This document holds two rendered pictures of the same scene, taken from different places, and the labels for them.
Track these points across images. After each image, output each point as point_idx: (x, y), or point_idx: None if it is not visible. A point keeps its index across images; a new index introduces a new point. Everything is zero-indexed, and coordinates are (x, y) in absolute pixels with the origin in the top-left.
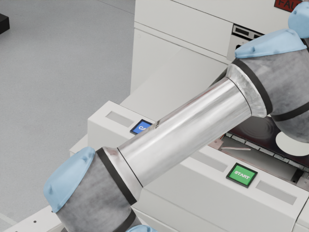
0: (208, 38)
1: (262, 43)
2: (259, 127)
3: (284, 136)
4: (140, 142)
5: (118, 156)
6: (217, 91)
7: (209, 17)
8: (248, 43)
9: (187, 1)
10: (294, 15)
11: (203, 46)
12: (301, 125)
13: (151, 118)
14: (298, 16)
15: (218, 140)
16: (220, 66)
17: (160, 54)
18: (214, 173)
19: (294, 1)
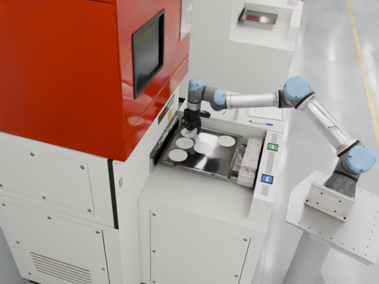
0: (144, 176)
1: (308, 82)
2: (222, 151)
3: (224, 143)
4: (344, 132)
5: (352, 139)
6: (319, 105)
7: (143, 165)
8: (297, 91)
9: (136, 173)
10: (224, 96)
11: (143, 183)
12: None
13: (219, 202)
14: (224, 96)
15: (242, 162)
16: (154, 178)
17: (131, 220)
18: (277, 154)
19: (162, 112)
